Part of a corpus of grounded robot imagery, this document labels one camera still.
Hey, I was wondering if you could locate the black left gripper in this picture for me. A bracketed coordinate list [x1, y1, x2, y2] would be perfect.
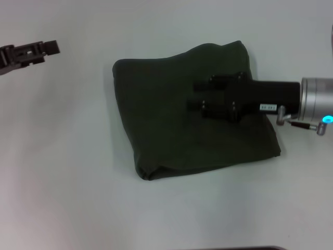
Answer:
[0, 40, 61, 76]

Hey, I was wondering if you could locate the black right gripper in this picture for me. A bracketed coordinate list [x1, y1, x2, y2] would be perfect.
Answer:
[187, 71, 302, 124]

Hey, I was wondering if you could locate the dark green FREE! t-shirt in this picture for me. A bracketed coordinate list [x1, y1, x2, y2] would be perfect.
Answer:
[112, 40, 282, 182]

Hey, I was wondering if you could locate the right gripper connector cable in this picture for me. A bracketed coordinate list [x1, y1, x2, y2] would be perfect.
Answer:
[275, 105, 328, 136]

